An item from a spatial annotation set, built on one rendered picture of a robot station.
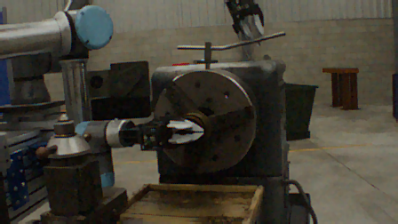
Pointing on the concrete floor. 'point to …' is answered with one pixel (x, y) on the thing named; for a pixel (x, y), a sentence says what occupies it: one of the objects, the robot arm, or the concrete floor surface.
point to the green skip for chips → (298, 110)
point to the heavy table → (344, 87)
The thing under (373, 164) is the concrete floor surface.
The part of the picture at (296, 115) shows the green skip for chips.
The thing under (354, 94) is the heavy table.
